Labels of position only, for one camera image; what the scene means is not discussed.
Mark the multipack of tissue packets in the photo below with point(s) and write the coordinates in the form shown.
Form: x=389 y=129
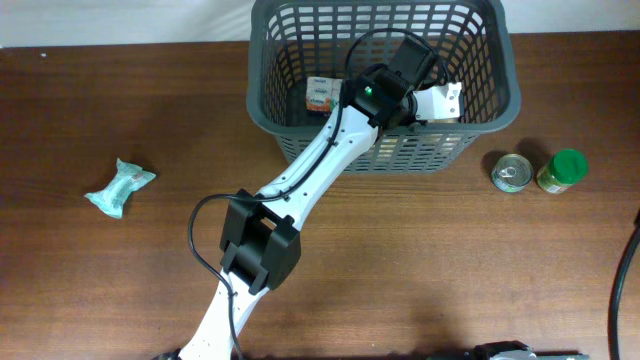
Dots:
x=322 y=94

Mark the grey plastic shopping basket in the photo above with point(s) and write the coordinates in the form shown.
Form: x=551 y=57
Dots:
x=430 y=75

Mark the silver pull-tab tin can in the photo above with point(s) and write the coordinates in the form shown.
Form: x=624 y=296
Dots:
x=512 y=173

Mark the teal snack packet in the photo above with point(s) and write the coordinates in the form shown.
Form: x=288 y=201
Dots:
x=129 y=178

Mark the green-lidded glass jar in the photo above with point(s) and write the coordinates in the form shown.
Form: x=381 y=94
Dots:
x=565 y=169

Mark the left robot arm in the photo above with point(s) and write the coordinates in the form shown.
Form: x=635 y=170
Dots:
x=261 y=235

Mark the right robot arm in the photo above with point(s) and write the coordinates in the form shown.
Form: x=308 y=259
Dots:
x=515 y=350

